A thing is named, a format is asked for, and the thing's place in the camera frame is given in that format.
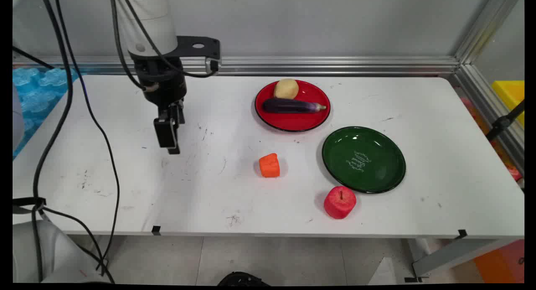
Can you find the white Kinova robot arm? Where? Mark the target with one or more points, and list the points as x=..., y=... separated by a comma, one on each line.
x=146, y=26

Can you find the grey table leg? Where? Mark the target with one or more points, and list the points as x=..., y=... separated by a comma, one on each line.
x=456, y=254

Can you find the side aluminium frame rail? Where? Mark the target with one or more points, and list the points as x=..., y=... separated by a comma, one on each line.
x=490, y=101

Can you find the red round plate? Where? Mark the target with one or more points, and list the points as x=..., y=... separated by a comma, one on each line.
x=293, y=118

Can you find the red apple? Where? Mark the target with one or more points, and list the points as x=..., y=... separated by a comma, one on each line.
x=339, y=203

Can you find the green round plate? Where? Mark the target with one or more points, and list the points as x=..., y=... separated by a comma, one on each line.
x=364, y=160

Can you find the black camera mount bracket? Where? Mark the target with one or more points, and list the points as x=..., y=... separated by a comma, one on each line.
x=201, y=47

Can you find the small black tape mark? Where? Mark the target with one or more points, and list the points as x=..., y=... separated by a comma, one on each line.
x=462, y=234
x=156, y=230

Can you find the yellow plastic bin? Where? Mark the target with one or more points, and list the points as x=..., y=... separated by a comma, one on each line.
x=511, y=95

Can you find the purple eggplant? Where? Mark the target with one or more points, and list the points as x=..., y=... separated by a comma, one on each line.
x=289, y=106

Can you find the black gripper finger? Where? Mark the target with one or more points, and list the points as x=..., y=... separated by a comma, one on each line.
x=180, y=114
x=165, y=133

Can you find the yellow potato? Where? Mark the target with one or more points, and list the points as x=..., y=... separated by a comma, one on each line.
x=286, y=89

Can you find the orange carrot chunk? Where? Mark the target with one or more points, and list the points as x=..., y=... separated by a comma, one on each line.
x=269, y=166

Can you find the black object on floor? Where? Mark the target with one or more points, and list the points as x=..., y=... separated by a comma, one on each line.
x=243, y=279

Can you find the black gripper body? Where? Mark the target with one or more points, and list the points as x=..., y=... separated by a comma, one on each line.
x=161, y=82

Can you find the upright aluminium frame post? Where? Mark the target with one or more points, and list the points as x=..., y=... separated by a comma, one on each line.
x=485, y=28

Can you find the horizontal aluminium frame rail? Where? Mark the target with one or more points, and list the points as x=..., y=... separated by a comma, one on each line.
x=335, y=66

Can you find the orange box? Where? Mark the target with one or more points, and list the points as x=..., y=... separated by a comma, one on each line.
x=502, y=262

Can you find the black stand pole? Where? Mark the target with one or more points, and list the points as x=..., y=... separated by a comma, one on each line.
x=502, y=122

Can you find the blue bubble wrap sheet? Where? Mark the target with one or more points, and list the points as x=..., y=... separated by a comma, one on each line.
x=33, y=97

